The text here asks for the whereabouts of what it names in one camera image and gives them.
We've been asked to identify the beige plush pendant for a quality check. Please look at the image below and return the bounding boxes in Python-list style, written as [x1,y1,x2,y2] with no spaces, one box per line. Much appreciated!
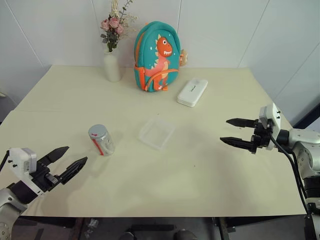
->
[179,48,189,67]

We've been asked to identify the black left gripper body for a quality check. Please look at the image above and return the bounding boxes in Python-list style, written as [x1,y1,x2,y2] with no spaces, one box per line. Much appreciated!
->
[29,160,66,194]

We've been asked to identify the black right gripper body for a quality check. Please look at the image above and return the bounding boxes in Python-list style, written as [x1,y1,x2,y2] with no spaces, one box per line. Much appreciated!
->
[249,118,275,155]

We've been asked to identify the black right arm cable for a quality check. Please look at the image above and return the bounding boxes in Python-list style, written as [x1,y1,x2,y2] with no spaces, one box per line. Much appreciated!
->
[267,123,313,218]

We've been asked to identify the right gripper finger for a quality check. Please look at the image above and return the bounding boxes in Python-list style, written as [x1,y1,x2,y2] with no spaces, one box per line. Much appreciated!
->
[219,136,256,151]
[226,117,260,130]

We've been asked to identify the black table frame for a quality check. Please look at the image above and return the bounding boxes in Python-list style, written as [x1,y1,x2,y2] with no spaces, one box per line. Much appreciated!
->
[17,216,237,235]

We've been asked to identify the teal dinosaur backpack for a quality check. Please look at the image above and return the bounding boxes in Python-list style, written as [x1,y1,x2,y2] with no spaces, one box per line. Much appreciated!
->
[133,21,181,93]

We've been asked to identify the white ceramic vase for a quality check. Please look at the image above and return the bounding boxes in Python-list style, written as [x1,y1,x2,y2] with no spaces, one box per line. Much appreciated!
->
[103,51,123,83]

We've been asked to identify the clear jar with silver lid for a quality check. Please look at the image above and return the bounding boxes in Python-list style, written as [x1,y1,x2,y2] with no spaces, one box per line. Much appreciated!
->
[87,124,115,157]

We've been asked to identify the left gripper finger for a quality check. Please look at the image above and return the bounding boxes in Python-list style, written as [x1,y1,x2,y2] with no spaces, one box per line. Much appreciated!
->
[37,146,70,167]
[58,156,88,186]

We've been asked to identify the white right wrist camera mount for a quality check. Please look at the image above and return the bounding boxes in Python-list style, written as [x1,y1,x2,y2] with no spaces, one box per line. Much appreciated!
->
[258,102,282,151]

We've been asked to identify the white rectangular case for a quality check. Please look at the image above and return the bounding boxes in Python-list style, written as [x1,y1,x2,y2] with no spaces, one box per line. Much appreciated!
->
[176,77,209,108]

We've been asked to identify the clear plastic container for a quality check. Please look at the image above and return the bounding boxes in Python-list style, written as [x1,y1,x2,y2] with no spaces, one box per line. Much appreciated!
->
[137,118,176,151]

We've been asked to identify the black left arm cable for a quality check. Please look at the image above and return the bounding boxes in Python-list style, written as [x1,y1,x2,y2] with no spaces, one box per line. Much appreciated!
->
[0,149,9,173]

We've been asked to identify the grey round disc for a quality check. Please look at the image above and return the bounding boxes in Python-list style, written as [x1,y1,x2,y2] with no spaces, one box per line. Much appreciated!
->
[87,124,108,140]

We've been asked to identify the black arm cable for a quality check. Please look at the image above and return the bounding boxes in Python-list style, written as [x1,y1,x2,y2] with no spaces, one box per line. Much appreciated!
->
[267,123,313,218]
[0,149,9,173]

